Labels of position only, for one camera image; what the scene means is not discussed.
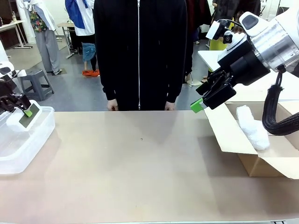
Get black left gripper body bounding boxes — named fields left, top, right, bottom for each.
left=0, top=78, right=19, bottom=99

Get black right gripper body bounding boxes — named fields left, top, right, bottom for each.
left=216, top=39, right=271, bottom=86

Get unwrapped white digital clock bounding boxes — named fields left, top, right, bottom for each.
left=6, top=99, right=43, bottom=133

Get narrow bubble-wrapped clock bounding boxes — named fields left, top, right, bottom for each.
left=235, top=105, right=256, bottom=131

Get wide bubble-wrapped clock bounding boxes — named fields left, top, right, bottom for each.
left=242, top=119, right=271, bottom=151

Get person's left forearm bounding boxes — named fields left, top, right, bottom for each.
left=165, top=53, right=188, bottom=104

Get person's right forearm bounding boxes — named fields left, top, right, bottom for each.
left=96, top=53, right=117, bottom=101

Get person's right hand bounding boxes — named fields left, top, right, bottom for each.
left=106, top=98, right=119, bottom=112

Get grey plastic stool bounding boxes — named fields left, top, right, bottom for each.
left=18, top=68, right=55, bottom=102

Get white side table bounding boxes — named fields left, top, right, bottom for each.
left=197, top=49, right=299, bottom=103

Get yellow garment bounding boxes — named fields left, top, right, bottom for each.
left=209, top=38, right=226, bottom=51

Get brown cardboard box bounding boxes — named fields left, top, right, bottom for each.
left=199, top=100, right=299, bottom=180

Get clear plastic bin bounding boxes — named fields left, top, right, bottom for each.
left=0, top=105, right=56, bottom=175

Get dark plaid jacket mannequin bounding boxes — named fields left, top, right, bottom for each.
left=211, top=0, right=262, bottom=21

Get white background table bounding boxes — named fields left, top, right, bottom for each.
left=0, top=19, right=34, bottom=49

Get mannequin with floral shirt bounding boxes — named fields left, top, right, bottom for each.
left=19, top=0, right=63, bottom=76

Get orange shoes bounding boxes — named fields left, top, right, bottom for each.
left=82, top=69, right=100, bottom=77

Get person in black hoodie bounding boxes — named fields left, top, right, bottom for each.
left=93, top=0, right=188, bottom=112

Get blue denim garment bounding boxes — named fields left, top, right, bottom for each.
left=81, top=42, right=97, bottom=64

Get small wooden background desk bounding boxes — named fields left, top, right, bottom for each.
left=56, top=22, right=76, bottom=59

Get white and blue garment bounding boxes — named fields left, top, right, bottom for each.
left=64, top=0, right=96, bottom=37

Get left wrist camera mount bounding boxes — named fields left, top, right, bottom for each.
left=13, top=69, right=28, bottom=78

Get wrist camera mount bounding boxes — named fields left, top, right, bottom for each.
left=205, top=19, right=248, bottom=51
left=13, top=69, right=28, bottom=78

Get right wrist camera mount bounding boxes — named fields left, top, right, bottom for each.
left=205, top=19, right=248, bottom=51

